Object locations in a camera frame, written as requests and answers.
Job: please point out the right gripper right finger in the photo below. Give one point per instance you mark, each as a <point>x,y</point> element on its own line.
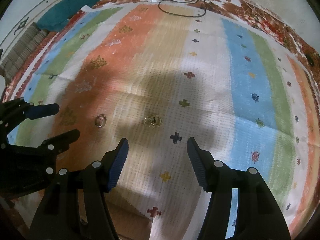
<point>258,215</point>

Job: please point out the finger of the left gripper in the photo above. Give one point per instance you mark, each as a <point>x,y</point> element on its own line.
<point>16,111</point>
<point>44,155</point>

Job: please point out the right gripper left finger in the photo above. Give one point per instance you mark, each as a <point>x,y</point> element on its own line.
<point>73,205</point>

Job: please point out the striped grey pillow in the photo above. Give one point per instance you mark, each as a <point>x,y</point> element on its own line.
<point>21,50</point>

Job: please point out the striped colourful mat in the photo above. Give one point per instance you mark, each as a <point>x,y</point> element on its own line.
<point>235,90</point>

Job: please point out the teal blanket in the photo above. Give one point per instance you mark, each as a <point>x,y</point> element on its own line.
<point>57,17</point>

